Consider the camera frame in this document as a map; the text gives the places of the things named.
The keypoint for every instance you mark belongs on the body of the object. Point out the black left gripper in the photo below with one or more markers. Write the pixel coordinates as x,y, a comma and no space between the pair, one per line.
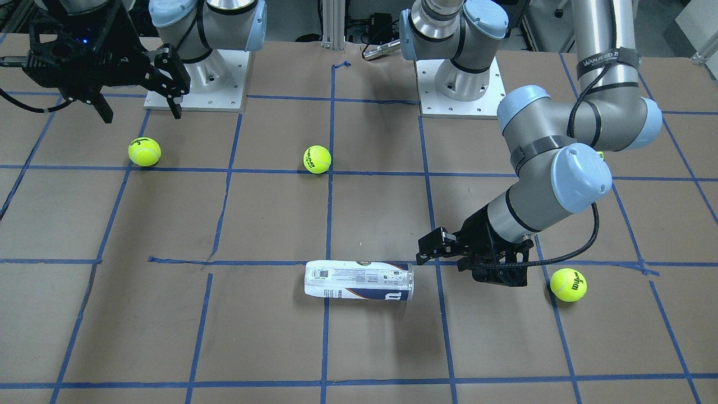
480,230

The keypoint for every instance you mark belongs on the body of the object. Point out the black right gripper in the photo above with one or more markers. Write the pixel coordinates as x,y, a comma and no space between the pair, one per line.
124,54

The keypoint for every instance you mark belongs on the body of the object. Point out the white tennis ball can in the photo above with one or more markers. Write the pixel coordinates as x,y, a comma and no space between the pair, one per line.
364,280

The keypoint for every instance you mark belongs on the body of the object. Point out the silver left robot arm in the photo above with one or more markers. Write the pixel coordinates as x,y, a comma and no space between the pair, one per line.
554,147

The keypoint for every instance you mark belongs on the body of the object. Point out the yellow tennis ball near base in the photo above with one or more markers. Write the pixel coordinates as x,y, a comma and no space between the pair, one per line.
144,151

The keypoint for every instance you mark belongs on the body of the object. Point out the yellow tennis ball front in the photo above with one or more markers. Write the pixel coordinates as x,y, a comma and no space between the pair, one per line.
568,285

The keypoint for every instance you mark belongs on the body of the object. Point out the yellow tennis ball centre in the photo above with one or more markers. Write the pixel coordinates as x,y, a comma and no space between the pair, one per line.
317,159

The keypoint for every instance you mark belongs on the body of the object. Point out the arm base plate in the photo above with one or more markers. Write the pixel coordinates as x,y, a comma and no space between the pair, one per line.
218,82
447,92

